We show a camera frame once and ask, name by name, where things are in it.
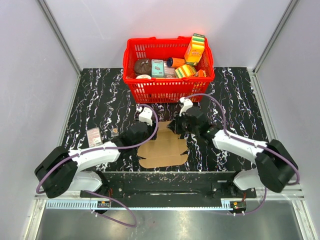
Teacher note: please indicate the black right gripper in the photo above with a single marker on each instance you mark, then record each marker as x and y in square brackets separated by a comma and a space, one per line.
[175, 125]

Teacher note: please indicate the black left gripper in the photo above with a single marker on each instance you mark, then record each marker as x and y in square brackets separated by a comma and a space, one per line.
[151, 129]

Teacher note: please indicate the brown cardboard box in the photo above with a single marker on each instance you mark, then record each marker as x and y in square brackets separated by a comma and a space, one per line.
[167, 150]

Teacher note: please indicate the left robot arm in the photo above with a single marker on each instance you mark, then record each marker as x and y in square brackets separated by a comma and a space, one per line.
[64, 170]

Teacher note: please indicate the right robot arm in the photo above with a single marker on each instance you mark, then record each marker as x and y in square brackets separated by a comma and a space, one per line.
[275, 167]

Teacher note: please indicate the yellow green striped box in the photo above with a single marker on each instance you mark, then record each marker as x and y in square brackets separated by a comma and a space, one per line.
[185, 71]

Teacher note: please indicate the pink small box in basket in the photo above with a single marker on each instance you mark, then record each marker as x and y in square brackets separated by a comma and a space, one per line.
[169, 72]

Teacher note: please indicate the teal snack box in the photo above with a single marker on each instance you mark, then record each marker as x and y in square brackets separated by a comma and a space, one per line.
[157, 68]

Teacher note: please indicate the small clear plastic bag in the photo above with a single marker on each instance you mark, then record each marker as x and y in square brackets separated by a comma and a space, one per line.
[114, 132]

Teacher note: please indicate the red plastic shopping basket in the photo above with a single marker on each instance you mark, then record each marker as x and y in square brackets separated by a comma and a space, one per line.
[163, 89]

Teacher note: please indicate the small orange packet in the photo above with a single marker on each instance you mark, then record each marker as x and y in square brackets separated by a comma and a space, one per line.
[200, 74]

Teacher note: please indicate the white round lid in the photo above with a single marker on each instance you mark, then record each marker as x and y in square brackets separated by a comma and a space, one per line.
[144, 76]

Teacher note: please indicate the orange tube with blue cap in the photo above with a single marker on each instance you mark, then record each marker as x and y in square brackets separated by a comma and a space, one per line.
[173, 62]

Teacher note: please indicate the brown round cookie pack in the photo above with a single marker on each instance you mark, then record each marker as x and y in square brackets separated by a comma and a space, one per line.
[143, 66]

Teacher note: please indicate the tall orange yellow carton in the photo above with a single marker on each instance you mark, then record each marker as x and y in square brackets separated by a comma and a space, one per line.
[195, 49]

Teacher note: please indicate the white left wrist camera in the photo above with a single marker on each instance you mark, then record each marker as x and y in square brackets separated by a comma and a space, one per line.
[145, 114]

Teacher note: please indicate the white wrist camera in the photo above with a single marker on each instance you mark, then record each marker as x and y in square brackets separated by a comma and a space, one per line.
[145, 114]
[185, 104]

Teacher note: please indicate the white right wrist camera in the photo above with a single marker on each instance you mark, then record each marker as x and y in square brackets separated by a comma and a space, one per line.
[185, 104]

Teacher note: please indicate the aluminium frame rail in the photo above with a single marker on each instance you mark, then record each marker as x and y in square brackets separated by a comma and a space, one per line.
[44, 7]

